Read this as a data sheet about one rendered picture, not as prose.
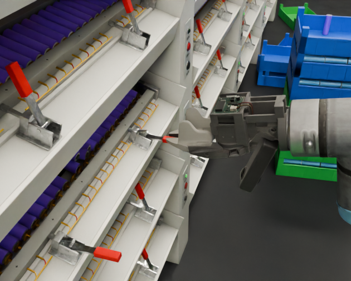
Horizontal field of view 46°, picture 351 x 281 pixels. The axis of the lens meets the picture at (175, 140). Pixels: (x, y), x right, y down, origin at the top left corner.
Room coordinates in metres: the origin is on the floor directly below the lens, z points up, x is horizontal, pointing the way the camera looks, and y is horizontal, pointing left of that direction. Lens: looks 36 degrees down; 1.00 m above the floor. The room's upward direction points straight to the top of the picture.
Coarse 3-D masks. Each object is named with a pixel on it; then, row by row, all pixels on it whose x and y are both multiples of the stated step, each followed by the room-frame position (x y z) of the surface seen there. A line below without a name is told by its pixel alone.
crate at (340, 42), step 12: (300, 12) 1.34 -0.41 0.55; (300, 24) 1.34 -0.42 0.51; (312, 24) 1.35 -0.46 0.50; (336, 24) 1.34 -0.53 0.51; (348, 24) 1.33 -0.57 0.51; (300, 36) 1.18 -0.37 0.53; (312, 36) 1.29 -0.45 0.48; (324, 36) 1.29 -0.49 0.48; (336, 36) 1.29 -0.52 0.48; (348, 36) 1.29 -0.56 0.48; (300, 48) 1.16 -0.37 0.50; (312, 48) 1.16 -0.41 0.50; (324, 48) 1.15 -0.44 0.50; (336, 48) 1.15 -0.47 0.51; (348, 48) 1.14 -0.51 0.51
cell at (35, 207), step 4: (36, 204) 0.42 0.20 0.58; (32, 208) 0.41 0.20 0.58; (36, 208) 0.42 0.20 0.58; (40, 208) 0.42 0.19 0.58; (44, 208) 0.42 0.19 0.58; (28, 212) 0.41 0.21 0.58; (32, 212) 0.41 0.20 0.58; (36, 212) 0.41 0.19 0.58; (40, 212) 0.41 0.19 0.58; (36, 216) 0.41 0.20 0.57; (40, 216) 0.41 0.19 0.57
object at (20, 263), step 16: (144, 96) 0.73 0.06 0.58; (128, 128) 0.63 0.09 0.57; (112, 144) 0.57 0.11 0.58; (96, 160) 0.53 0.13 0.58; (80, 176) 0.49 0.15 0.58; (80, 192) 0.46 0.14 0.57; (96, 192) 0.47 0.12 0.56; (64, 208) 0.42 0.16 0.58; (48, 224) 0.39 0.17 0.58; (64, 224) 0.40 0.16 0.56; (32, 240) 0.36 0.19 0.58; (48, 240) 0.38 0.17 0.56; (16, 256) 0.33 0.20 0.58; (32, 256) 0.34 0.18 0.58; (16, 272) 0.31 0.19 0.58
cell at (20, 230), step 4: (16, 224) 0.38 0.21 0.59; (20, 224) 0.39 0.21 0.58; (12, 228) 0.38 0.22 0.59; (16, 228) 0.38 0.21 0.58; (20, 228) 0.38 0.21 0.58; (24, 228) 0.38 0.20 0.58; (8, 232) 0.37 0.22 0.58; (12, 232) 0.37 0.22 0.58; (16, 232) 0.37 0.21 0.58; (20, 232) 0.37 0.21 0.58; (24, 232) 0.37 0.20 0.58; (16, 236) 0.37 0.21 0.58; (20, 236) 0.37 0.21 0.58
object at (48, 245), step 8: (152, 104) 0.74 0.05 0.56; (144, 112) 0.71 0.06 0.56; (128, 136) 0.63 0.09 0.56; (120, 144) 0.60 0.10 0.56; (112, 160) 0.56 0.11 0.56; (104, 168) 0.53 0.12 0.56; (96, 176) 0.51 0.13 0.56; (88, 192) 0.47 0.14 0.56; (80, 200) 0.46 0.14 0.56; (72, 208) 0.44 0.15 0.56; (56, 232) 0.39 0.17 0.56; (48, 248) 0.37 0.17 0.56; (32, 264) 0.34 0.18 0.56; (24, 280) 0.32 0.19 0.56
